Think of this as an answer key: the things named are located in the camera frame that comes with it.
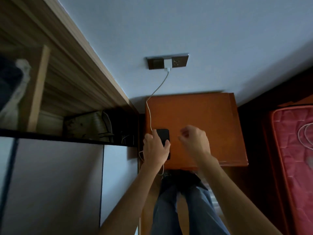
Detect person's right hand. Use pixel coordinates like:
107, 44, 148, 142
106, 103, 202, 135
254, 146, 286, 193
178, 125, 211, 167

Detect person's left hand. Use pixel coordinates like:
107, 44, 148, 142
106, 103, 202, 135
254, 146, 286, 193
143, 133, 171, 168

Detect black smartphone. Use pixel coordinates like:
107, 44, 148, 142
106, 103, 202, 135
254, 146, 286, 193
156, 129, 171, 160

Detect person's right forearm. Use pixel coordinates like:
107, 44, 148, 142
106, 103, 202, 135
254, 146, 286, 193
197, 154, 284, 235

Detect person's left forearm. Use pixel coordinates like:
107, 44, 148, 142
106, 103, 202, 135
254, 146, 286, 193
97, 162, 165, 235

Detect brown wooden nightstand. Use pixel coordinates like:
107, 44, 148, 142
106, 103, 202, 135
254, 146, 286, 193
145, 92, 249, 171

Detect person's blue jeans legs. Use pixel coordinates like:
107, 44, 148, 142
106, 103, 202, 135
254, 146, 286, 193
150, 171, 231, 235

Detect olive bag in wardrobe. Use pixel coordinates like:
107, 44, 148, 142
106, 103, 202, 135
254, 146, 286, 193
64, 110, 114, 143

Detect red patterned mattress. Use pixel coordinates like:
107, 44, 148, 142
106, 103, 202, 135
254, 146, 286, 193
263, 105, 313, 235

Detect wooden wardrobe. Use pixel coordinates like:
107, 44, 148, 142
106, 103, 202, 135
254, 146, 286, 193
0, 0, 140, 235

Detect white cloth in wardrobe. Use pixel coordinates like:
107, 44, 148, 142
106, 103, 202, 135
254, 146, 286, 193
0, 59, 32, 130

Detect white charging cable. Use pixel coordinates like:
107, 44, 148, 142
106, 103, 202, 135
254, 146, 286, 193
138, 68, 170, 175

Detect grey wall socket panel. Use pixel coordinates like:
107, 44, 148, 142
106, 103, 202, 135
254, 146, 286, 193
146, 53, 190, 70

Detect white cable on mattress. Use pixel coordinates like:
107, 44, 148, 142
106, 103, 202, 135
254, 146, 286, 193
298, 123, 313, 150

